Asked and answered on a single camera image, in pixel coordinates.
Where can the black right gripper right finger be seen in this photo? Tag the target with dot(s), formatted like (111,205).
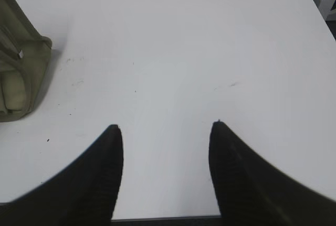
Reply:
(251,191)

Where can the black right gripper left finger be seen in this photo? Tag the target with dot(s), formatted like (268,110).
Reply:
(84,193)

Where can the yellow canvas bag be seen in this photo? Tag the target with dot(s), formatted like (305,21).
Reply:
(25,55)

